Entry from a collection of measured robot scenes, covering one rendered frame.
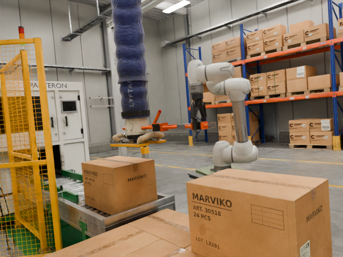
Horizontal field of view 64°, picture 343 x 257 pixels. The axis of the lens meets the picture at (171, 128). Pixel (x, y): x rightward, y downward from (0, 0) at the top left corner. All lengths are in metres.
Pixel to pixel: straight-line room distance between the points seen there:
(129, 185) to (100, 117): 9.97
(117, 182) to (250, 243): 1.18
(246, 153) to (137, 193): 0.98
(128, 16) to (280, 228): 1.69
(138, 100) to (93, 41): 10.62
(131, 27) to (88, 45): 10.32
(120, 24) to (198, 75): 0.77
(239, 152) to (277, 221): 1.22
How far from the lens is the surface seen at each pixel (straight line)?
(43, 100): 2.70
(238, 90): 2.22
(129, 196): 2.30
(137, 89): 2.08
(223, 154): 2.46
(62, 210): 2.90
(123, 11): 2.19
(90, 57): 12.34
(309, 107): 10.33
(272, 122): 10.80
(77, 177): 3.92
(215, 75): 1.71
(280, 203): 1.25
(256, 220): 1.33
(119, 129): 5.44
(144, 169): 2.34
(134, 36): 2.14
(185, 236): 1.87
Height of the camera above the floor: 1.32
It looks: 3 degrees down
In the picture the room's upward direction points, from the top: 5 degrees counter-clockwise
